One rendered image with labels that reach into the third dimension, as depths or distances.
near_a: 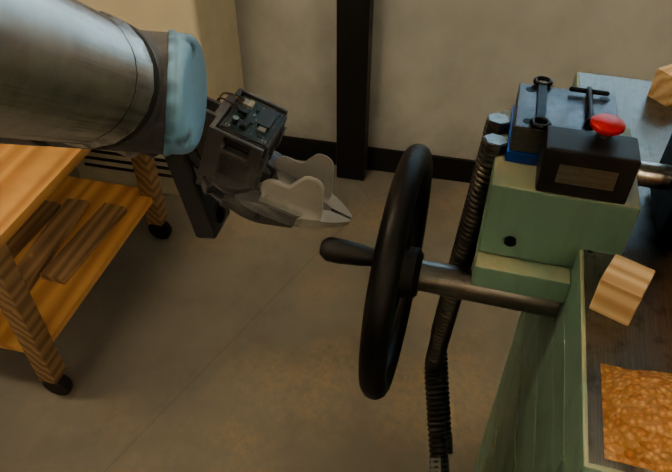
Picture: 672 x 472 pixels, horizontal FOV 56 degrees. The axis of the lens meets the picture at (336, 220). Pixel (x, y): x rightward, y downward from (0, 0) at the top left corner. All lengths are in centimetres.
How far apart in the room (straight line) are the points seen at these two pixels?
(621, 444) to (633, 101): 51
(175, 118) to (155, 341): 132
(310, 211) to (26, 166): 97
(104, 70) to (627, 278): 44
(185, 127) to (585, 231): 38
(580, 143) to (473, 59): 138
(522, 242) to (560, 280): 5
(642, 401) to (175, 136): 39
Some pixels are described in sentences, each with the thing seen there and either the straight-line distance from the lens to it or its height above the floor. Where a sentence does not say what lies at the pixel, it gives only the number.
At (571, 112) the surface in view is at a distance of 66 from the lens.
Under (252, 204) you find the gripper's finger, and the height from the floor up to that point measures 95.
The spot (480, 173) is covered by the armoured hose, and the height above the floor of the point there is 93.
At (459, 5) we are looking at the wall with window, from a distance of 190.
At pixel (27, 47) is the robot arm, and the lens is 31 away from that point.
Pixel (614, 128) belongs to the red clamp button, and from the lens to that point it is 60.
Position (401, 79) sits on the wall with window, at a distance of 201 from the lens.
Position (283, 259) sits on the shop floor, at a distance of 188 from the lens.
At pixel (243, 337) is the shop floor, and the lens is 170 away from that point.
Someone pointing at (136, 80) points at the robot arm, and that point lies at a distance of 42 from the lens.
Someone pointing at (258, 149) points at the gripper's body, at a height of 101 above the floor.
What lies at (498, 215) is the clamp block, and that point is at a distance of 63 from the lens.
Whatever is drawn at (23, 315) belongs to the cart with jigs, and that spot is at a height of 31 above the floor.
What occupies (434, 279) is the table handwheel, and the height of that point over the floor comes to 82.
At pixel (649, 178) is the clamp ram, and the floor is 95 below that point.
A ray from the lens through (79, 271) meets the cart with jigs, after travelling 171.
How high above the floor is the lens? 133
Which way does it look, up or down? 42 degrees down
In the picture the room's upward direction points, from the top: straight up
